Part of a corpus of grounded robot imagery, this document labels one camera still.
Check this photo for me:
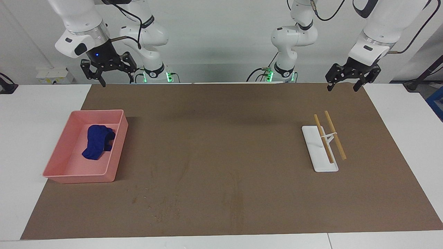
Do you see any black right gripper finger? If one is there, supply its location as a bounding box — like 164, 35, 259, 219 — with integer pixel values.
80, 59, 106, 87
119, 52, 138, 84

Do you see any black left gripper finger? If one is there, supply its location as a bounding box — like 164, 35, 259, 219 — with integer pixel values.
353, 67, 382, 92
325, 63, 347, 92

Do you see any pink plastic bin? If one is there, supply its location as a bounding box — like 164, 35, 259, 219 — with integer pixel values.
42, 109, 129, 184

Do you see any black base cable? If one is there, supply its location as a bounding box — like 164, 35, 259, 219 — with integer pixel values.
246, 52, 279, 83
129, 67, 181, 84

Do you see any black stand foot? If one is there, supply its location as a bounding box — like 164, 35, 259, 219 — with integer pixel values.
0, 72, 19, 95

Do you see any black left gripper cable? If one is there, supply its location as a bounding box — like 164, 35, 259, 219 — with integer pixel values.
310, 0, 441, 55

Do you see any black tripod stand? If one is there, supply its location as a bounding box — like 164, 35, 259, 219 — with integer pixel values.
403, 55, 443, 92

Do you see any brown table mat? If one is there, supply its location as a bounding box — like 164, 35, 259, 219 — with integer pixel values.
20, 83, 443, 240

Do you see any blue towel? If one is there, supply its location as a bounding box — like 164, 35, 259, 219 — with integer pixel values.
81, 124, 117, 160

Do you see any blue box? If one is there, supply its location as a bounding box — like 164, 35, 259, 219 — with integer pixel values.
425, 86, 443, 122

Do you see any wooden rod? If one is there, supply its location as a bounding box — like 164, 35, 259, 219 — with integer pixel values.
324, 110, 347, 161
314, 114, 334, 164

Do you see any white towel rack base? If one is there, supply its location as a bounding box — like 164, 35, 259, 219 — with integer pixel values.
301, 125, 339, 173

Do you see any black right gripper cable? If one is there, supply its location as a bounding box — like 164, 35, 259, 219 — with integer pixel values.
102, 0, 143, 49

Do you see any white power strip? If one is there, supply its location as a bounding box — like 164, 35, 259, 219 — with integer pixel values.
36, 67, 74, 85

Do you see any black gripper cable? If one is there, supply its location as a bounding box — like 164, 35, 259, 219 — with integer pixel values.
310, 0, 441, 55
102, 0, 143, 49

